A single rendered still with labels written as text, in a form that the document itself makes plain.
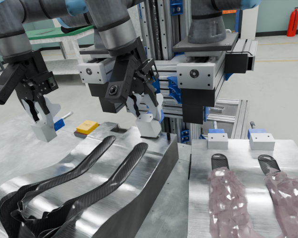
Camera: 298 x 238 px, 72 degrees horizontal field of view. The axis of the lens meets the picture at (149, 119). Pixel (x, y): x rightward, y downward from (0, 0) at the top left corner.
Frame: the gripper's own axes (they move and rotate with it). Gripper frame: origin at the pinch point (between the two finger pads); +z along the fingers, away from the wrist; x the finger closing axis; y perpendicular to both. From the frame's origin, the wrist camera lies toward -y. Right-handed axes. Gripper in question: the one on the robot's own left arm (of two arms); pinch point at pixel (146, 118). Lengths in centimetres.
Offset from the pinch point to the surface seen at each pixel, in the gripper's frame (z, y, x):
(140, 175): 4.7, -14.9, -4.2
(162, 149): 5.5, -5.7, -5.5
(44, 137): -3.4, -14.2, 26.9
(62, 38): 2, 189, 258
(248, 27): 131, 485, 39
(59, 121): -4.3, -7.7, 26.4
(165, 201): 13.7, -14.7, -7.7
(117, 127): 4.9, 0.7, 13.8
